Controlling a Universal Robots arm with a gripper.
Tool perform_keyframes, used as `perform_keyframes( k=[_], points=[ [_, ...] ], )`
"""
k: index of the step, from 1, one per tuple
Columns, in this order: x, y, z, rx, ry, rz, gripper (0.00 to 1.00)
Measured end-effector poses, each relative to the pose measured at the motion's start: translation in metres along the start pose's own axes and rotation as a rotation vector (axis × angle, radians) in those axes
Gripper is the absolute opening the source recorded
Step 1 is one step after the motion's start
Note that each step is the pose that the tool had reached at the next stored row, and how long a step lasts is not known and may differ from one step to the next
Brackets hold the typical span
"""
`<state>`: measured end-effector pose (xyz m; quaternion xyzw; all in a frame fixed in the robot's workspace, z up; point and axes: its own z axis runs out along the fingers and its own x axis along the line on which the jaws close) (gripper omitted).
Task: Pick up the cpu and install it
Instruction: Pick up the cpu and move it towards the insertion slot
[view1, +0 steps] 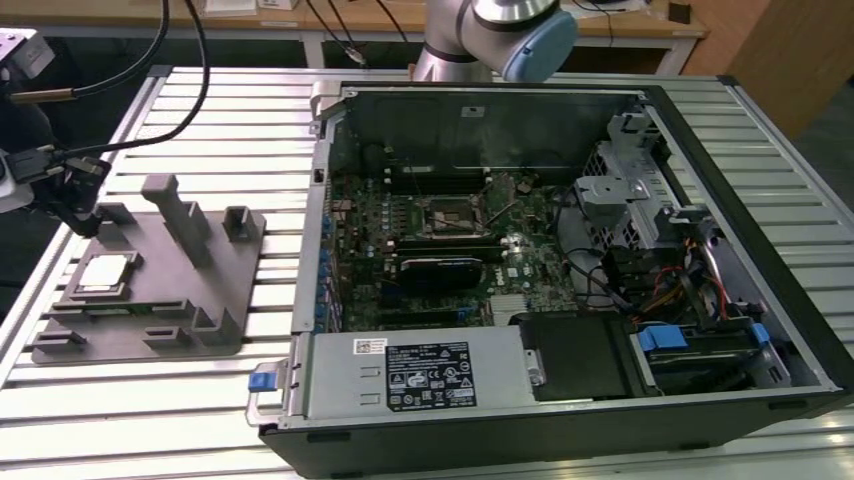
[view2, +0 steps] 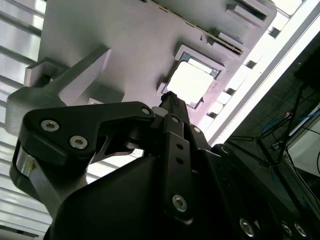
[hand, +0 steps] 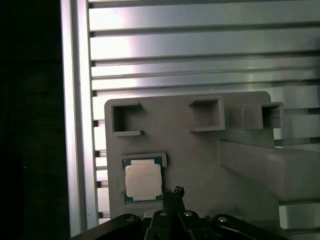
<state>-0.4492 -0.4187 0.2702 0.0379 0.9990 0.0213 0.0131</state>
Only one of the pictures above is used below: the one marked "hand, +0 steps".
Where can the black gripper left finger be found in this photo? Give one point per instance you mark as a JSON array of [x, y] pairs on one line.
[[160, 225]]

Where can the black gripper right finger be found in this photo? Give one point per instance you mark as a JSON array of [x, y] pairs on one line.
[[190, 225]]

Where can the silver CPU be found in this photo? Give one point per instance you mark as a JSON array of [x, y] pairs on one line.
[[142, 180]]

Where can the grey parts rack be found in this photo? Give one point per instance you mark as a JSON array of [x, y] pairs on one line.
[[200, 162]]

